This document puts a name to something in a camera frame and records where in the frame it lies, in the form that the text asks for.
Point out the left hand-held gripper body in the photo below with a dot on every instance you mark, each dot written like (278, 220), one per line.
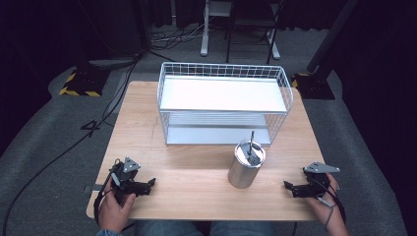
(125, 173)

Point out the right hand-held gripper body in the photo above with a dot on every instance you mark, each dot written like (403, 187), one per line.
(317, 178)

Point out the person's right hand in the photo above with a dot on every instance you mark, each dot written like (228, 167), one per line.
(331, 205)

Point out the person's left hand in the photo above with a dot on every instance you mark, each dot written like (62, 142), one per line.
(113, 209)

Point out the steel cup with lid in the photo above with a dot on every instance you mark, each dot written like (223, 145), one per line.
(244, 170)

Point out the person's left denim sleeve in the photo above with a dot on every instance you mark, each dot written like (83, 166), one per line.
(108, 233)

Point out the black straw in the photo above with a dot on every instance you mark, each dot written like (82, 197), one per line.
(251, 144)

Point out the black stand with striped base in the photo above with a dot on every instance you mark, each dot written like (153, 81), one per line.
(83, 82)
(314, 83)

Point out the black metal chair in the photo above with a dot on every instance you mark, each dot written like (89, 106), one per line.
(249, 23)

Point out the white desk frame leg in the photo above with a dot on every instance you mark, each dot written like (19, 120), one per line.
(205, 32)
(274, 46)

